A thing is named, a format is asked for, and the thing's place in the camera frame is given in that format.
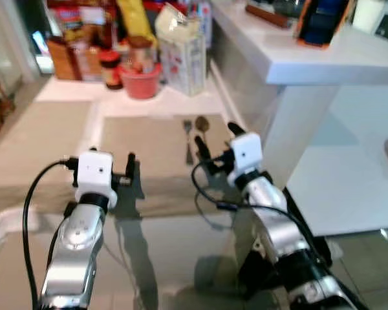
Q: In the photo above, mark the brown cardboard box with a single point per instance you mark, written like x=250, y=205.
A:
x=61, y=61

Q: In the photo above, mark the red and white snack bag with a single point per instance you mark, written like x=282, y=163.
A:
x=84, y=29

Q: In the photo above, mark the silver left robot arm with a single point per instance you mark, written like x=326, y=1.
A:
x=74, y=245

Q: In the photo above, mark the red plastic bowl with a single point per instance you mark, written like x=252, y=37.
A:
x=141, y=84

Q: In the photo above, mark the bronze metal spoon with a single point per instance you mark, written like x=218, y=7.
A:
x=202, y=124

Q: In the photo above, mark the jar with brown lid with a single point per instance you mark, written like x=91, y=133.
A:
x=141, y=51

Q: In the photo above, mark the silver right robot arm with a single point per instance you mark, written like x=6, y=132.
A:
x=278, y=226

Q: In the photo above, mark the white cup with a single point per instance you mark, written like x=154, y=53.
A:
x=368, y=14

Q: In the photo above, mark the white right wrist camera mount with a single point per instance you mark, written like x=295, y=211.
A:
x=247, y=155

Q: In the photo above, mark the blue device in orange case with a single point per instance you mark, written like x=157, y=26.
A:
x=323, y=19

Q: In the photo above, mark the dark jar with red lid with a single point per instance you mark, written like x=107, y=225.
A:
x=110, y=71

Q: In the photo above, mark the white kitchen counter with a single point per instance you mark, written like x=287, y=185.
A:
x=323, y=64

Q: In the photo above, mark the white paper flour bag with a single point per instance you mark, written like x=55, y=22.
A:
x=181, y=58

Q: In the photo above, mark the beige woven placemat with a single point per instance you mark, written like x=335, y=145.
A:
x=39, y=142
x=155, y=148

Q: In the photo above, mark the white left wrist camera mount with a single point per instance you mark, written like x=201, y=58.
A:
x=95, y=171

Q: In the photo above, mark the yellow snack bag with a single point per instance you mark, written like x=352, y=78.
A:
x=136, y=18

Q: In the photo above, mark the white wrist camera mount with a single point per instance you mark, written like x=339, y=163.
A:
x=247, y=155
x=95, y=171

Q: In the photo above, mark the metal fork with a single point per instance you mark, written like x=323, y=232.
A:
x=188, y=139

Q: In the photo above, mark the brown wooden rolling pin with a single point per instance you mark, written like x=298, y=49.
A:
x=266, y=15

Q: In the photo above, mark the white low table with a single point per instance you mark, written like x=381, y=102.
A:
x=355, y=181

